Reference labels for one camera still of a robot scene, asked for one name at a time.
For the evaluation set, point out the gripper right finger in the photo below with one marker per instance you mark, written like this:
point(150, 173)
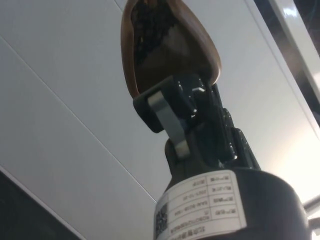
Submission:
point(215, 140)

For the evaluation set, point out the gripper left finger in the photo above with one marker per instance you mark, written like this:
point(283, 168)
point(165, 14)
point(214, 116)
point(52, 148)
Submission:
point(162, 117)

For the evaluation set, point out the coffee beans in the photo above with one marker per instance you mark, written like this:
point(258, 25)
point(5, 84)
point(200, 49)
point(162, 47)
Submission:
point(150, 30)

